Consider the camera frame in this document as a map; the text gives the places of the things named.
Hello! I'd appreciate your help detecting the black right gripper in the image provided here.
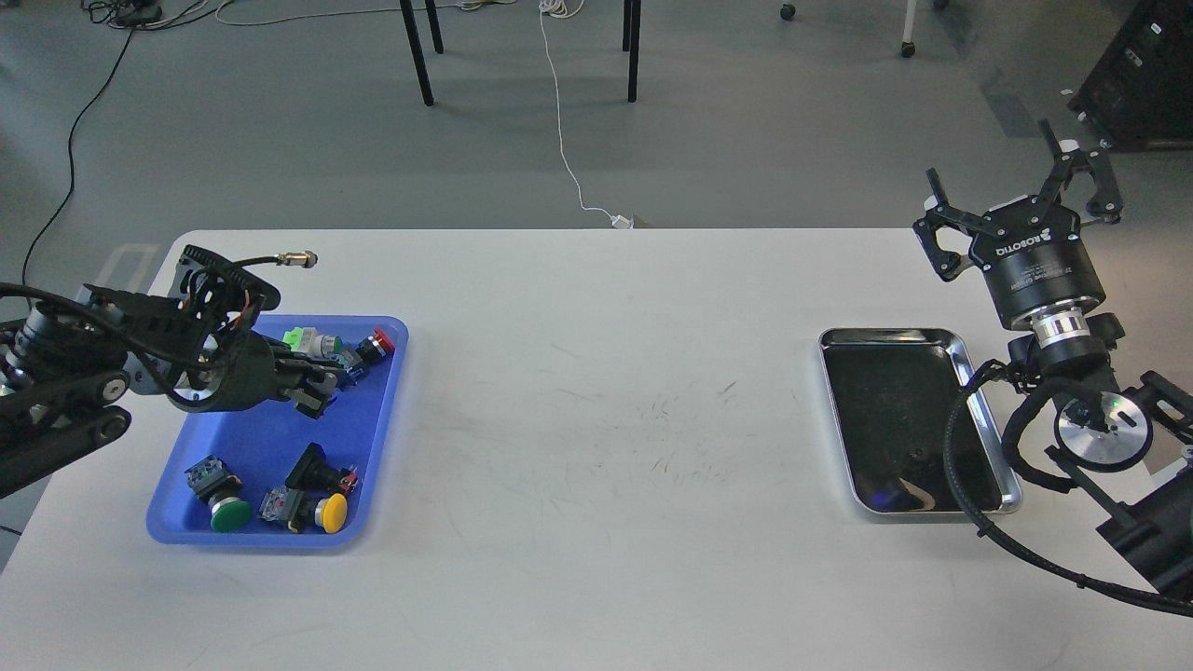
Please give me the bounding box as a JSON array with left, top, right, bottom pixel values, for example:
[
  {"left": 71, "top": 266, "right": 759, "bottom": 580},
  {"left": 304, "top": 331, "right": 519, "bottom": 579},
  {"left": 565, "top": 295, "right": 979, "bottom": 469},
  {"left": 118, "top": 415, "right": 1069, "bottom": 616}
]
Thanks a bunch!
[{"left": 911, "top": 118, "right": 1123, "bottom": 332}]

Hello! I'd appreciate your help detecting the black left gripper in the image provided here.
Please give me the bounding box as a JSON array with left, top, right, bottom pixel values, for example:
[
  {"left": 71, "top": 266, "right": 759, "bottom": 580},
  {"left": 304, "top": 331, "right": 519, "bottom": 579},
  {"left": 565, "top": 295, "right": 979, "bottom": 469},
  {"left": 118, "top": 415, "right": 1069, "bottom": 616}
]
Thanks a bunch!
[{"left": 168, "top": 331, "right": 347, "bottom": 419}]

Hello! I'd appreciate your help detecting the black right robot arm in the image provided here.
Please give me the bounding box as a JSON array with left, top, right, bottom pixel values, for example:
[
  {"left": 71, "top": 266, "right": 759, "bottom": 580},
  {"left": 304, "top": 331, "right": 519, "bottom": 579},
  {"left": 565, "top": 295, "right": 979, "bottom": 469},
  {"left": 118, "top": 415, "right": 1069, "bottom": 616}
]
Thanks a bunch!
[{"left": 911, "top": 121, "right": 1192, "bottom": 617}]

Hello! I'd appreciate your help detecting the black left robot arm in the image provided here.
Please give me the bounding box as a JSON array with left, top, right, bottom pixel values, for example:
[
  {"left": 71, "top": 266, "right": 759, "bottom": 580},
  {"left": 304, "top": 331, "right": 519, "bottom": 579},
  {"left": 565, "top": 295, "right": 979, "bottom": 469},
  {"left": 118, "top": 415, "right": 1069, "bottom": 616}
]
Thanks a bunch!
[{"left": 1, "top": 245, "right": 347, "bottom": 495}]

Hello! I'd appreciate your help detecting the blue plastic tray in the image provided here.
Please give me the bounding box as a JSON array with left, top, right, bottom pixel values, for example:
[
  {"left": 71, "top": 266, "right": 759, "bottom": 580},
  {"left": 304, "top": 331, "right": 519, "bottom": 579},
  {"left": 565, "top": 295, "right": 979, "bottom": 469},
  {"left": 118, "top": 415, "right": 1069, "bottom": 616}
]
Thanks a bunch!
[{"left": 146, "top": 314, "right": 409, "bottom": 550}]

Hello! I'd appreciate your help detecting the silver metal tray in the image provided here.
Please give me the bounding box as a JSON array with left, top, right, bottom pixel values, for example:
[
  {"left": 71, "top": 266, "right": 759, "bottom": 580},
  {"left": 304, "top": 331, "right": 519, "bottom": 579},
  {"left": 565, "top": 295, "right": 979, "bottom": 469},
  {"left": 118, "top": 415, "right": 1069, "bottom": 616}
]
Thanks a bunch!
[{"left": 818, "top": 327, "right": 1022, "bottom": 521}]

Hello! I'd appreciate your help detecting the black contact block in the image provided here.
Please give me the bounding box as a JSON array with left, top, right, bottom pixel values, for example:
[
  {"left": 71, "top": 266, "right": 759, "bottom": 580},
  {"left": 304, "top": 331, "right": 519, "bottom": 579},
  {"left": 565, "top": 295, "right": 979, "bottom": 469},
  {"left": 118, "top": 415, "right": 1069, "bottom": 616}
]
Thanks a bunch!
[{"left": 333, "top": 347, "right": 369, "bottom": 388}]

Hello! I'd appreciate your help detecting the green mushroom push button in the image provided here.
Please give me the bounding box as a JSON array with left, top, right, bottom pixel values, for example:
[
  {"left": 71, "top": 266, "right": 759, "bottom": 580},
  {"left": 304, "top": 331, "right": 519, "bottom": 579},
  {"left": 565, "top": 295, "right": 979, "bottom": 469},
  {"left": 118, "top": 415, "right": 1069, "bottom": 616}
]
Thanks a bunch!
[{"left": 185, "top": 455, "right": 253, "bottom": 533}]

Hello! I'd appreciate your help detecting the black equipment case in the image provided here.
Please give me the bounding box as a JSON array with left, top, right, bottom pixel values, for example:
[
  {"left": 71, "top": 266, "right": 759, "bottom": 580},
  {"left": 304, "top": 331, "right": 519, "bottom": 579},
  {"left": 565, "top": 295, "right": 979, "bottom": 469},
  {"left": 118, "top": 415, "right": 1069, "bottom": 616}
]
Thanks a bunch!
[{"left": 1068, "top": 1, "right": 1192, "bottom": 152}]

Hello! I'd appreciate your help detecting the white chair caster leg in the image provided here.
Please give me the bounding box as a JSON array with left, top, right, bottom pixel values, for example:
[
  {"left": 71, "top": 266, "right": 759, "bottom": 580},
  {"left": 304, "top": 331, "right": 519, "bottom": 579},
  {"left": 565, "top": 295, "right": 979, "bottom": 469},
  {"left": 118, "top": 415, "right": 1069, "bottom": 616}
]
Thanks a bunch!
[{"left": 778, "top": 0, "right": 952, "bottom": 59}]

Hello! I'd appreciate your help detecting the black table leg left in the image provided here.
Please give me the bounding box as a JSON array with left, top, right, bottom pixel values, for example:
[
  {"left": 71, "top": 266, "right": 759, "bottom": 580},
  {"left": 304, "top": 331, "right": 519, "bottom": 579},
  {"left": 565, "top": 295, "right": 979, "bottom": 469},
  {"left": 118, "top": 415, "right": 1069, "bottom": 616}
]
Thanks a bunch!
[{"left": 398, "top": 0, "right": 445, "bottom": 107}]

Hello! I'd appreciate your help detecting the black table leg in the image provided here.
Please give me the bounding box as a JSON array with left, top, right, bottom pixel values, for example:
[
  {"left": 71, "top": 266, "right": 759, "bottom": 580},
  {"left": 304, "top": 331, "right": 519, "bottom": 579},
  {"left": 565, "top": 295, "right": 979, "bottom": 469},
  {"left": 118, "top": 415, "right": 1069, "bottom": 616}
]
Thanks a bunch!
[
  {"left": 622, "top": 0, "right": 642, "bottom": 103},
  {"left": 398, "top": 0, "right": 445, "bottom": 107}
]

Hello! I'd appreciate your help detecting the black table leg right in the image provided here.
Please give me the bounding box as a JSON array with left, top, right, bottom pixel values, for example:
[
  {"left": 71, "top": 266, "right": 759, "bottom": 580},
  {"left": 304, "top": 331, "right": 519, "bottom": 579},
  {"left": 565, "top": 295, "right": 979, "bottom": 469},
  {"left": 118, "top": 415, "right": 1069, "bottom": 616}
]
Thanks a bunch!
[{"left": 622, "top": 0, "right": 642, "bottom": 103}]

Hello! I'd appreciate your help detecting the light green push button switch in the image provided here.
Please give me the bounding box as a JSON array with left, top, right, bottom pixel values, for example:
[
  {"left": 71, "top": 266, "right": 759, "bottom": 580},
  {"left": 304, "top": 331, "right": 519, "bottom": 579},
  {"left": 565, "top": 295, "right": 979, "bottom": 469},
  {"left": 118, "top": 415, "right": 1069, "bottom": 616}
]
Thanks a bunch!
[{"left": 282, "top": 327, "right": 344, "bottom": 361}]

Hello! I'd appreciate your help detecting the red push button switch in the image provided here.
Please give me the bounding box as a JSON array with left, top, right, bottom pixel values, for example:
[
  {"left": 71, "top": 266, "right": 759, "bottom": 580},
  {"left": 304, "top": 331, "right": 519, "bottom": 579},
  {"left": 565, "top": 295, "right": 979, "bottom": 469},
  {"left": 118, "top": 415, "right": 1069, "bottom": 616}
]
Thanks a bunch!
[{"left": 354, "top": 327, "right": 396, "bottom": 367}]

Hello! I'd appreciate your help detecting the black selector switch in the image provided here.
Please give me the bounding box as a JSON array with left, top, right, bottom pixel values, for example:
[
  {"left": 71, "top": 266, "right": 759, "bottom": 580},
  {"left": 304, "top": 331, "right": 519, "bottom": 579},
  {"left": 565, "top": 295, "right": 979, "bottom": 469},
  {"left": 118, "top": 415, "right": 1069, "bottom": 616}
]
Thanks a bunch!
[{"left": 284, "top": 442, "right": 359, "bottom": 497}]

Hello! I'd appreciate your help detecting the yellow push button switch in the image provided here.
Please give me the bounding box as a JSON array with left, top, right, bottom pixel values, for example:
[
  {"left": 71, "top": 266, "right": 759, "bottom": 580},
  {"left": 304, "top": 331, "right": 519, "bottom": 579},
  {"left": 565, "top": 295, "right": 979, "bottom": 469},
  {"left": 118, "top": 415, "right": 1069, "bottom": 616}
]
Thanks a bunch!
[{"left": 256, "top": 486, "right": 350, "bottom": 534}]

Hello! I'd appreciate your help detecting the white power cable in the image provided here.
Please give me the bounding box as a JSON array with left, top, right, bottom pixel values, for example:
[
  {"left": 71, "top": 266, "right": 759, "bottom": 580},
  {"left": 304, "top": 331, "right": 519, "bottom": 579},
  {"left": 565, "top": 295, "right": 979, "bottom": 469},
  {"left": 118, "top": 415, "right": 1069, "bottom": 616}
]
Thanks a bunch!
[{"left": 539, "top": 0, "right": 635, "bottom": 230}]

